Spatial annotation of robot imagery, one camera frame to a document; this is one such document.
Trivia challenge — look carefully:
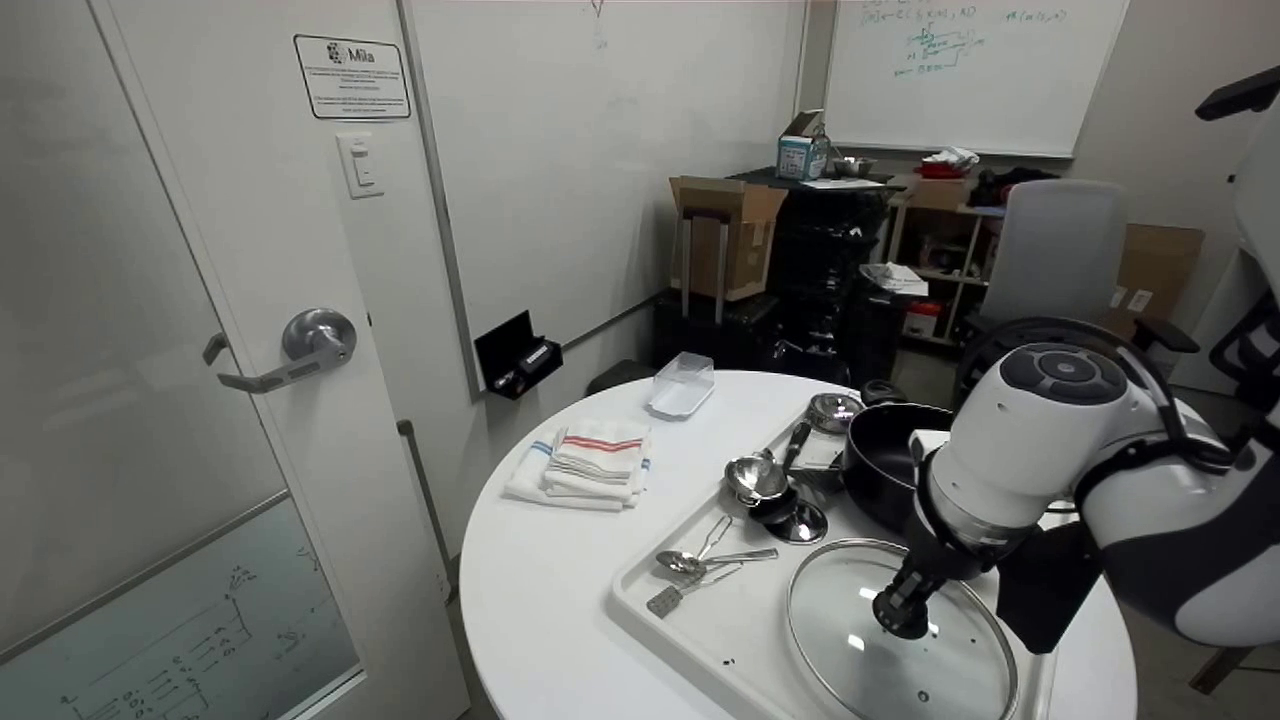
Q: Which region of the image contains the steel ladle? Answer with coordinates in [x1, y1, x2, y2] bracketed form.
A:
[725, 423, 808, 507]

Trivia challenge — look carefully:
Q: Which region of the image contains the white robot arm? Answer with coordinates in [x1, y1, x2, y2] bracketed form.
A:
[871, 303, 1280, 652]

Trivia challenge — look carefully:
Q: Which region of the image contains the wall whiteboard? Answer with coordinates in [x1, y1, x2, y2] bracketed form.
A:
[823, 0, 1129, 162]

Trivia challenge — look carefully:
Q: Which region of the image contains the round white table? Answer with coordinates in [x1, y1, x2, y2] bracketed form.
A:
[455, 367, 1141, 720]

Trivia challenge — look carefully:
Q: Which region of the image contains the door sign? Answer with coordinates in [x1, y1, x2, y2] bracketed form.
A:
[293, 31, 412, 120]

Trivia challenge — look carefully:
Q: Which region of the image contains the grey office chair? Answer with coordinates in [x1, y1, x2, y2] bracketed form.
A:
[955, 182, 1203, 398]

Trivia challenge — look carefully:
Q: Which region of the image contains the door lever handle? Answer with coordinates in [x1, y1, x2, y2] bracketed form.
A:
[220, 307, 355, 398]

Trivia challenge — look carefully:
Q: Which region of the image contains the cardboard box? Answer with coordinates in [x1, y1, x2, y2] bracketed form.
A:
[673, 176, 788, 300]

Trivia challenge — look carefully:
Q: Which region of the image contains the black cooking pot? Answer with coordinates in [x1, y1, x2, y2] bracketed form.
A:
[845, 404, 950, 535]

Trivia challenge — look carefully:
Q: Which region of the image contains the white folded towel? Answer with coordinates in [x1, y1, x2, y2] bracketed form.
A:
[504, 421, 646, 514]

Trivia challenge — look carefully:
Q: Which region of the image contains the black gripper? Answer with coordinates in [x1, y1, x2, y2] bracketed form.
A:
[871, 545, 987, 642]

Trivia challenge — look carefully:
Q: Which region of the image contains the glass pot lid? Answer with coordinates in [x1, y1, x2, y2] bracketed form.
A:
[784, 545, 1014, 720]

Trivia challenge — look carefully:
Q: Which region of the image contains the metal spoon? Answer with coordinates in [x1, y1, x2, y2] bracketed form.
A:
[653, 549, 781, 579]

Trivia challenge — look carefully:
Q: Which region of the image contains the steel measuring cup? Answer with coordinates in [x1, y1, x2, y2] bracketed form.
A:
[802, 392, 864, 435]

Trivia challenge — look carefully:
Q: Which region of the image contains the clear plastic container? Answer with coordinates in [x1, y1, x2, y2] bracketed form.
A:
[644, 353, 717, 421]

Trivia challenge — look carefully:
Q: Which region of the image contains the light switch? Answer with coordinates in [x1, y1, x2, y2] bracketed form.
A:
[335, 134, 379, 200]

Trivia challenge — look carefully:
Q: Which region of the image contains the black marker tray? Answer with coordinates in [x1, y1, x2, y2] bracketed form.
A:
[477, 311, 564, 399]

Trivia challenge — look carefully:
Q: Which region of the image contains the white plastic tray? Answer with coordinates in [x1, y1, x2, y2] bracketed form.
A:
[600, 414, 1088, 720]

